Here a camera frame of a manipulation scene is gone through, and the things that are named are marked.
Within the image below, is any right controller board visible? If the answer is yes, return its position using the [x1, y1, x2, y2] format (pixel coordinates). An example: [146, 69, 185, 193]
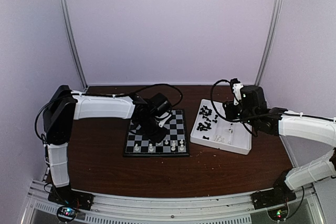
[267, 207, 289, 221]

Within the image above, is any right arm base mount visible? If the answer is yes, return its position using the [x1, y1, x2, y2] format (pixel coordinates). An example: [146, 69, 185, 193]
[251, 169, 297, 210]

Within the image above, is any black cable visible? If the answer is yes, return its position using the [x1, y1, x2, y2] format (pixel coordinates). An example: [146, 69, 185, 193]
[78, 83, 183, 112]
[211, 79, 237, 122]

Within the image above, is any controller board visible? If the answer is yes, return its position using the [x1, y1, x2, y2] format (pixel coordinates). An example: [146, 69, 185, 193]
[267, 207, 289, 221]
[56, 206, 78, 222]

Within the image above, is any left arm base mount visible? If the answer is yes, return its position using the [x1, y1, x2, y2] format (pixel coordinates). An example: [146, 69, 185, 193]
[48, 184, 94, 210]

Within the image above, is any left aluminium frame post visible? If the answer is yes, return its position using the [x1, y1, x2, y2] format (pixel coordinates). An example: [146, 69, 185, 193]
[60, 0, 88, 90]

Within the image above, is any black chess pieces cluster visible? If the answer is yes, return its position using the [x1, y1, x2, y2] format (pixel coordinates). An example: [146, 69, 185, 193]
[198, 105, 218, 123]
[196, 121, 212, 131]

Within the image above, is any black white chessboard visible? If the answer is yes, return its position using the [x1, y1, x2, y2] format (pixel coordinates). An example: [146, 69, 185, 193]
[123, 109, 190, 158]

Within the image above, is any left controller board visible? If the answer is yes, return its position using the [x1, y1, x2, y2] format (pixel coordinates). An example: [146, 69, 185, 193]
[56, 206, 78, 222]

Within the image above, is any aluminium front rail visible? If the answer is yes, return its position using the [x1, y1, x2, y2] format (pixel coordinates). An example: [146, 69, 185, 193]
[18, 180, 327, 223]

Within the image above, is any black chess pieces upper cluster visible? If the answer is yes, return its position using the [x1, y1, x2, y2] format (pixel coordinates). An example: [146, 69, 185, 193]
[198, 105, 218, 123]

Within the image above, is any white chess pieces pile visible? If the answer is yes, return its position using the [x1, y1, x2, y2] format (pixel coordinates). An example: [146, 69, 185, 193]
[214, 129, 233, 145]

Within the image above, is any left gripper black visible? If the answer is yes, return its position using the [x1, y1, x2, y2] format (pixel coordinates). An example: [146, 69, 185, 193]
[138, 116, 169, 144]

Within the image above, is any left black cable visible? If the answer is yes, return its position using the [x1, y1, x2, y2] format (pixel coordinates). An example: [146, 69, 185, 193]
[78, 83, 183, 112]

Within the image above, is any aluminium frame post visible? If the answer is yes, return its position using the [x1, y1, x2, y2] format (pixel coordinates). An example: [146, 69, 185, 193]
[60, 0, 88, 90]
[255, 0, 283, 86]

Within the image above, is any right aluminium frame post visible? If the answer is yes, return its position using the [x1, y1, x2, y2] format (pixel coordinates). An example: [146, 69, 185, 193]
[255, 0, 283, 86]

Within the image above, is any right black cable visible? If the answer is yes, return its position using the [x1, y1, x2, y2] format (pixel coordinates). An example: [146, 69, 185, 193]
[211, 79, 237, 122]

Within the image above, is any black chess pieces lower cluster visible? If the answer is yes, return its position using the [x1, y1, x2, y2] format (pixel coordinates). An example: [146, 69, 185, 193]
[196, 121, 212, 131]

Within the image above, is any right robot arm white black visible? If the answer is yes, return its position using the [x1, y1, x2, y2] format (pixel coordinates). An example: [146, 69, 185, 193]
[223, 101, 335, 204]

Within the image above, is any white plastic tray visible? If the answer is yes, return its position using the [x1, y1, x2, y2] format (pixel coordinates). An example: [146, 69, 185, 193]
[190, 99, 252, 155]

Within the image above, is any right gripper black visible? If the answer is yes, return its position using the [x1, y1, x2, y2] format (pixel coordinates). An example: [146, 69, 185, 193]
[223, 100, 256, 127]

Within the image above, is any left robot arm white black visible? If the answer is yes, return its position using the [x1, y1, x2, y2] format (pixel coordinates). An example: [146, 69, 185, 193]
[38, 85, 172, 205]

